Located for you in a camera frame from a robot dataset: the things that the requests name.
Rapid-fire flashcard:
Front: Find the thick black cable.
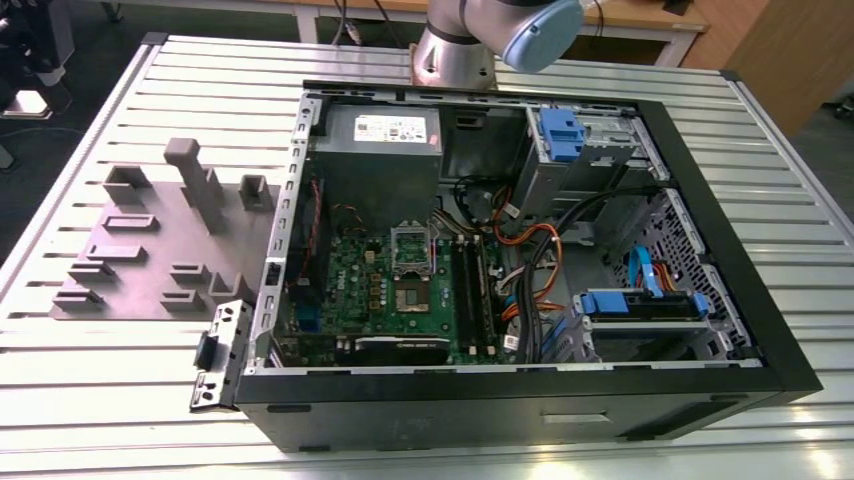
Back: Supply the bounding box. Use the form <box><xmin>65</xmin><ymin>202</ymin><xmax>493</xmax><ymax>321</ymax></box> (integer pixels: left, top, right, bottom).
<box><xmin>514</xmin><ymin>185</ymin><xmax>664</xmax><ymax>364</ymax></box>

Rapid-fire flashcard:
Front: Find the black disk in blue carrier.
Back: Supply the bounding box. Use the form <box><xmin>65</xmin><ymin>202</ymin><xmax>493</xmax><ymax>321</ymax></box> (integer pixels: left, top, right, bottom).
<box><xmin>577</xmin><ymin>289</ymin><xmax>713</xmax><ymax>324</ymax></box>

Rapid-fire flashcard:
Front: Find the black chair base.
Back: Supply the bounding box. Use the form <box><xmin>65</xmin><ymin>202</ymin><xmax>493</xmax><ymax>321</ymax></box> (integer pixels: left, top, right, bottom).
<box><xmin>825</xmin><ymin>88</ymin><xmax>854</xmax><ymax>121</ymax></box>

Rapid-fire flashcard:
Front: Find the grey power supply unit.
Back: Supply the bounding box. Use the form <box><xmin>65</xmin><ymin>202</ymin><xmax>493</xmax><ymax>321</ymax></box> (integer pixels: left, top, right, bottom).
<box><xmin>311</xmin><ymin>103</ymin><xmax>448</xmax><ymax>226</ymax></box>

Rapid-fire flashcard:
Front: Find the CPU socket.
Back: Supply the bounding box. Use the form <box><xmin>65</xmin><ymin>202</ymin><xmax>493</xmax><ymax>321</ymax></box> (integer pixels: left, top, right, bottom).
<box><xmin>391</xmin><ymin>279</ymin><xmax>434</xmax><ymax>315</ymax></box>

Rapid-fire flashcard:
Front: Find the wooden cabinet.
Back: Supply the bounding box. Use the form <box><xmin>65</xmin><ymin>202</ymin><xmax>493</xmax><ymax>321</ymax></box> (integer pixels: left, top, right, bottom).
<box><xmin>681</xmin><ymin>0</ymin><xmax>854</xmax><ymax>137</ymax></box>

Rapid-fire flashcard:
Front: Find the wooden desk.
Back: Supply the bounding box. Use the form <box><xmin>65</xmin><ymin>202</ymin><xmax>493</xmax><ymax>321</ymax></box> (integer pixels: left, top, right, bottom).
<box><xmin>574</xmin><ymin>0</ymin><xmax>710</xmax><ymax>69</ymax></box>

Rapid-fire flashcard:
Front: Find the black graphics card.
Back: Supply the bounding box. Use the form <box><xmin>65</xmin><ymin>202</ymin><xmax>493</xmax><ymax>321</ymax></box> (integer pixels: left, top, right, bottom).
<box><xmin>273</xmin><ymin>332</ymin><xmax>452</xmax><ymax>368</ymax></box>

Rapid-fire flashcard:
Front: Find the blue plastic drive carrier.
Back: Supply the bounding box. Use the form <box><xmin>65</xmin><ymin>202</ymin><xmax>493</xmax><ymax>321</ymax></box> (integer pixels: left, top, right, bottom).
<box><xmin>540</xmin><ymin>107</ymin><xmax>589</xmax><ymax>163</ymax></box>

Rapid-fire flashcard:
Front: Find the blue flat wire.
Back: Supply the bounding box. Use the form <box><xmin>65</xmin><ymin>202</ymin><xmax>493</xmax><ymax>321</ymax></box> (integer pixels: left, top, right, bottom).
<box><xmin>629</xmin><ymin>246</ymin><xmax>672</xmax><ymax>301</ymax></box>

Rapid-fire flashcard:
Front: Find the tall silver drive cage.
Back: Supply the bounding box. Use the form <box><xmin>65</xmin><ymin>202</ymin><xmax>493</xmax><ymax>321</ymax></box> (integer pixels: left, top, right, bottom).
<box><xmin>517</xmin><ymin>102</ymin><xmax>673</xmax><ymax>217</ymax></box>

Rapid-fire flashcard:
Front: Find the green motherboard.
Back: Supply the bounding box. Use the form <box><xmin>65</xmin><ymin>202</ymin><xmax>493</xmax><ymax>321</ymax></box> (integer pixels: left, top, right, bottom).
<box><xmin>283</xmin><ymin>219</ymin><xmax>520</xmax><ymax>367</ymax></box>

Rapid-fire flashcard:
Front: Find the grey parts rack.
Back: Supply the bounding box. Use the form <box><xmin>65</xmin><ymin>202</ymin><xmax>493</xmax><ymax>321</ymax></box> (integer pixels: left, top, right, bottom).
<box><xmin>51</xmin><ymin>138</ymin><xmax>286</xmax><ymax>322</ymax></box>

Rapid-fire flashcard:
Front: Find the low silver disk bay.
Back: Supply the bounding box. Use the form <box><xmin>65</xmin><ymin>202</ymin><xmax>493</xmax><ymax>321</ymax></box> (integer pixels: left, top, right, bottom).
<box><xmin>570</xmin><ymin>292</ymin><xmax>742</xmax><ymax>365</ymax></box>

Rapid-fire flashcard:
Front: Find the black RAM slot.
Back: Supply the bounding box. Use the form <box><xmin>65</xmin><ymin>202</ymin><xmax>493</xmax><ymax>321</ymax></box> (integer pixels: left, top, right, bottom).
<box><xmin>468</xmin><ymin>233</ymin><xmax>501</xmax><ymax>352</ymax></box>
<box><xmin>450</xmin><ymin>233</ymin><xmax>477</xmax><ymax>352</ymax></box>

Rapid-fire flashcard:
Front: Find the white framed desk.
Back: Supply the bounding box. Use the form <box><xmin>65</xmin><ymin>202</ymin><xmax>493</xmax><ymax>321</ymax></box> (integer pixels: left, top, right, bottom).
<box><xmin>99</xmin><ymin>0</ymin><xmax>433</xmax><ymax>45</ymax></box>

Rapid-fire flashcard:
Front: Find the metal socket cover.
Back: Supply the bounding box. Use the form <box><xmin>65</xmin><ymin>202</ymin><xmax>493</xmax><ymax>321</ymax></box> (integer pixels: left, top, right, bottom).
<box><xmin>389</xmin><ymin>220</ymin><xmax>440</xmax><ymax>279</ymax></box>

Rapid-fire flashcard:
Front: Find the orange wire bundle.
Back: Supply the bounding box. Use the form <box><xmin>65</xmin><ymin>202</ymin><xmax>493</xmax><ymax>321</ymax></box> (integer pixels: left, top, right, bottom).
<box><xmin>494</xmin><ymin>223</ymin><xmax>566</xmax><ymax>324</ymax></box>

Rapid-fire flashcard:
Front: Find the grey card retainer bracket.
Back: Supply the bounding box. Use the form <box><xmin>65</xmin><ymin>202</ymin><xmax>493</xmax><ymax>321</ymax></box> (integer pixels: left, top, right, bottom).
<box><xmin>190</xmin><ymin>298</ymin><xmax>254</xmax><ymax>414</ymax></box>

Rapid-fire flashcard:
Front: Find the black PC case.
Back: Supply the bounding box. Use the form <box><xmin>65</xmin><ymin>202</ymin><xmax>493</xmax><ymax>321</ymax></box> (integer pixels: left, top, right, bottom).
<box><xmin>233</xmin><ymin>78</ymin><xmax>824</xmax><ymax>454</ymax></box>

